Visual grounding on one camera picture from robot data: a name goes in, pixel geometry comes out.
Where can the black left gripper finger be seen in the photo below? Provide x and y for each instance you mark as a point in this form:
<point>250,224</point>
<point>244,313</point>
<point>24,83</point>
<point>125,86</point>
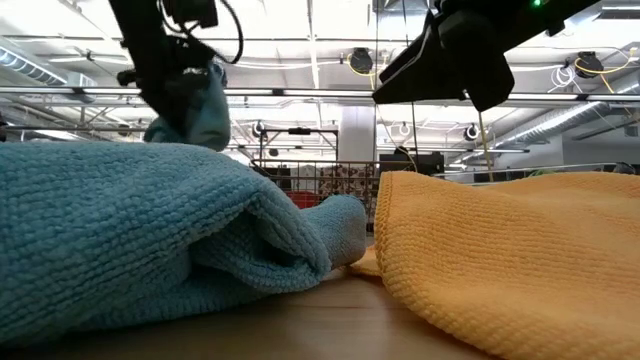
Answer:
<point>172,105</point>

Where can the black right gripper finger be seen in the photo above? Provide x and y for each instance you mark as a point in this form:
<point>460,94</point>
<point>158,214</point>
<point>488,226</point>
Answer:
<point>417,32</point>
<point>425,80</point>

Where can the blue microfiber towel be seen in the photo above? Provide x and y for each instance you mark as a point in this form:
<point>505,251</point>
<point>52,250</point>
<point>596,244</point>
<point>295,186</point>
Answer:
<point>210,120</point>
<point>125,225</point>

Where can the orange microfiber towel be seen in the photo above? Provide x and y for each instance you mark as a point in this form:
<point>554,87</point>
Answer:
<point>500,260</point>

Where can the red crate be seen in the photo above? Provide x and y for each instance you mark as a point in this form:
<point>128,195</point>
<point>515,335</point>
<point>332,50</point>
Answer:
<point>302,200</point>

